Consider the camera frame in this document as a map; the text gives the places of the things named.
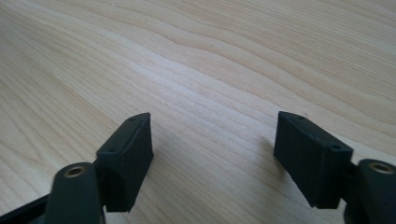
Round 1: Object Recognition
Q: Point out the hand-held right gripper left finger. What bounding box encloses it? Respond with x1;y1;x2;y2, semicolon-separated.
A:
93;112;155;214

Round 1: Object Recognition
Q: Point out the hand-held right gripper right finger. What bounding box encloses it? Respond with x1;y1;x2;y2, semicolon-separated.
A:
273;110;355;210

